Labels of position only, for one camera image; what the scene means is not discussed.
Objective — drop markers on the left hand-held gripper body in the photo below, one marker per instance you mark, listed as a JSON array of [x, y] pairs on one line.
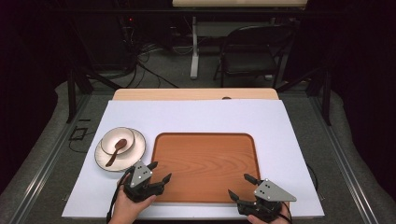
[[140, 175]]

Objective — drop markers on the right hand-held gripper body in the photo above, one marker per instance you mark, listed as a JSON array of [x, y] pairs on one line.
[[270, 193]]

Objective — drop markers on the cream plate with dark rim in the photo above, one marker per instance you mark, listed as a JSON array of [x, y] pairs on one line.
[[130, 155]]

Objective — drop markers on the brown wooden spoon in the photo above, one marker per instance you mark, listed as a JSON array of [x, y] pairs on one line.
[[115, 151]]

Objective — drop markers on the brown wooden tray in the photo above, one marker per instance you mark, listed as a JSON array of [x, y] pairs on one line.
[[205, 165]]

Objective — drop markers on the cream bowl with dark rim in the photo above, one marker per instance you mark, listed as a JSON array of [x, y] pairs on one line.
[[111, 141]]

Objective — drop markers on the person's right hand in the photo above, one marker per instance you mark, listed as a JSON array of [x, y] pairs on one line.
[[264, 221]]

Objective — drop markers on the person's left hand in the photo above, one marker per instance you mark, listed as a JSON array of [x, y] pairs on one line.
[[127, 208]]

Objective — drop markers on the white board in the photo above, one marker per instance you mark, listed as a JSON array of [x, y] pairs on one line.
[[199, 116]]

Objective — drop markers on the light wooden table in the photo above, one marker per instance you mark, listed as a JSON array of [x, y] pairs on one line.
[[193, 94]]

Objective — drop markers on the black metal stand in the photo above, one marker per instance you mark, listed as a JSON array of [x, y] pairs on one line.
[[325, 99], [72, 93]]

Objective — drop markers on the white desk leg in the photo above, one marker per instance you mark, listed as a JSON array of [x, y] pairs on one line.
[[194, 59]]

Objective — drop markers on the black folding chair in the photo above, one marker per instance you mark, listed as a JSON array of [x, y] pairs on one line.
[[249, 62]]

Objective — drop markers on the light desk top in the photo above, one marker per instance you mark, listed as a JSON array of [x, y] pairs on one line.
[[236, 2]]

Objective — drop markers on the aluminium rail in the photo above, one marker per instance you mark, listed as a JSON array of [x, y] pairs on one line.
[[46, 161], [345, 161]]

